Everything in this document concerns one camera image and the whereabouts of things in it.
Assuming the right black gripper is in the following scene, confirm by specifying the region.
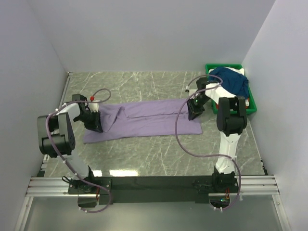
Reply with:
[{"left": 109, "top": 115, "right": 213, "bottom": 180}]
[{"left": 186, "top": 96, "right": 210, "bottom": 121}]

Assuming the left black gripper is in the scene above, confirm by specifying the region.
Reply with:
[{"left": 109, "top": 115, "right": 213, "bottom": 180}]
[{"left": 75, "top": 109, "right": 103, "bottom": 132}]

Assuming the purple t shirt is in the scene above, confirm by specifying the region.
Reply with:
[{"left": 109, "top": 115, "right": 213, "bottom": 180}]
[{"left": 82, "top": 98, "right": 203, "bottom": 144}]

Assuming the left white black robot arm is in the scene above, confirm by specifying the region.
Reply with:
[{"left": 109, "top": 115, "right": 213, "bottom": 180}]
[{"left": 37, "top": 94, "right": 103, "bottom": 193}]

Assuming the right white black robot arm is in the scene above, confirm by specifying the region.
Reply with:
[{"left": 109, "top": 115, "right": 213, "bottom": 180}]
[{"left": 186, "top": 75, "right": 247, "bottom": 192}]

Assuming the dark blue t shirt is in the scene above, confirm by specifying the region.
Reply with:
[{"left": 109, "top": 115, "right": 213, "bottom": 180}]
[{"left": 208, "top": 66, "right": 249, "bottom": 99}]

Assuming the green plastic bin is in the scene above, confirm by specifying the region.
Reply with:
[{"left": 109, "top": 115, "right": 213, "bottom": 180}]
[{"left": 205, "top": 64, "right": 257, "bottom": 115}]

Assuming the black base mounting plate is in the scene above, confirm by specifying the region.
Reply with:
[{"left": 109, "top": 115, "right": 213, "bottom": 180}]
[{"left": 67, "top": 176, "right": 239, "bottom": 208}]

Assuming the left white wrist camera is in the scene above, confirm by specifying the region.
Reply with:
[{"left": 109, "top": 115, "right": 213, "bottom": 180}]
[{"left": 88, "top": 96, "right": 100, "bottom": 113}]

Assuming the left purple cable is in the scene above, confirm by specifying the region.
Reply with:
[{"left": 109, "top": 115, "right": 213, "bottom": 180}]
[{"left": 45, "top": 88, "right": 113, "bottom": 214}]

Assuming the purple cable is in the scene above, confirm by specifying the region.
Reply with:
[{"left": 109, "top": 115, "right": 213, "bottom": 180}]
[
  {"left": 174, "top": 75, "right": 242, "bottom": 213},
  {"left": 45, "top": 88, "right": 113, "bottom": 214}
]

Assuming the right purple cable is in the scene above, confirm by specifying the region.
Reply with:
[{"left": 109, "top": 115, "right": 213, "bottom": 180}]
[{"left": 174, "top": 75, "right": 242, "bottom": 213}]

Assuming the aluminium rail frame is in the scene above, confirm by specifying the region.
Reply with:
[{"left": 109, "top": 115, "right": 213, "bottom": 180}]
[{"left": 17, "top": 72, "right": 288, "bottom": 231}]

